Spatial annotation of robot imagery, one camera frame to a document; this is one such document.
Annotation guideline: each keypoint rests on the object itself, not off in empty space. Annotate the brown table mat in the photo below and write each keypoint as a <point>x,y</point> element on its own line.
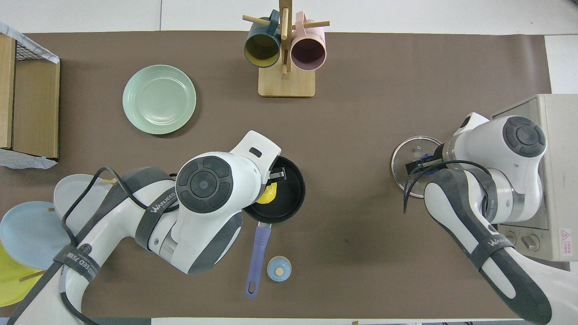
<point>361,113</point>

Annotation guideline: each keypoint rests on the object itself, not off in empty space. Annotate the dark blue saucepan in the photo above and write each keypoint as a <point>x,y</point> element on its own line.
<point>289,198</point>

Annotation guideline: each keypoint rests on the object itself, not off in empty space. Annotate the pink ribbed mug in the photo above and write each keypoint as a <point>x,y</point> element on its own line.
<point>308,53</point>

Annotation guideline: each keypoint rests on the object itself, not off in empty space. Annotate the white checked cloth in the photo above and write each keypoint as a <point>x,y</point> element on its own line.
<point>31,47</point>
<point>22,160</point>

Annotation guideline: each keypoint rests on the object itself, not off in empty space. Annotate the light blue plate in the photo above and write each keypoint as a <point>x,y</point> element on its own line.
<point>27,230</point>

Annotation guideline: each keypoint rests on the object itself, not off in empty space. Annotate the yellow lemon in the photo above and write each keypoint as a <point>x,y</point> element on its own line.
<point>267,193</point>

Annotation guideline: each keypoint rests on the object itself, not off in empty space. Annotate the glass lid blue knob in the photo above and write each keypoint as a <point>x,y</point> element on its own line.
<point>408,149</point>

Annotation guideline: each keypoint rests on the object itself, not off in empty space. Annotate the cream toaster oven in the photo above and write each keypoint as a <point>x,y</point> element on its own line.
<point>560,135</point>

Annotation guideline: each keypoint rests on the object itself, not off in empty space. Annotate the wooden plate rack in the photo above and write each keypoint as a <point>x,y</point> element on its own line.
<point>31,275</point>

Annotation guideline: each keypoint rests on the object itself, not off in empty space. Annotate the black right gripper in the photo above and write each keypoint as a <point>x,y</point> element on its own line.
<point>439,155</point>

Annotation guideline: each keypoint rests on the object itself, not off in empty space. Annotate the yellow plate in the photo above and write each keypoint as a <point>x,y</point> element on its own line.
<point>13,284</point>

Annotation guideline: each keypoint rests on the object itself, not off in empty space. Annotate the wooden two-tier shelf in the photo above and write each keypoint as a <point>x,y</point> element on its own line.
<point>36,108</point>

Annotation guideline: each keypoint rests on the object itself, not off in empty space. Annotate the dark teal mug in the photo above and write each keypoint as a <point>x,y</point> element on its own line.
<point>262,48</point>

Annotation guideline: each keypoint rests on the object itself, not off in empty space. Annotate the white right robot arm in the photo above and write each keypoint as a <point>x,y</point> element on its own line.
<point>505,149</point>

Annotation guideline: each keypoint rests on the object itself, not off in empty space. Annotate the wooden mug rack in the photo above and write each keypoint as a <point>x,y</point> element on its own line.
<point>286,83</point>

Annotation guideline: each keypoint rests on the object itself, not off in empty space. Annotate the grey plate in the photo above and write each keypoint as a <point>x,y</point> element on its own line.
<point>72,194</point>

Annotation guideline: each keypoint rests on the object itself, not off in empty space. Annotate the green plate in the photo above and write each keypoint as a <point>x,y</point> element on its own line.
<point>159,99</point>

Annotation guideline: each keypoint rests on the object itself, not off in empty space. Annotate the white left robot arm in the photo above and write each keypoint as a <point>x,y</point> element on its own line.
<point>203,185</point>

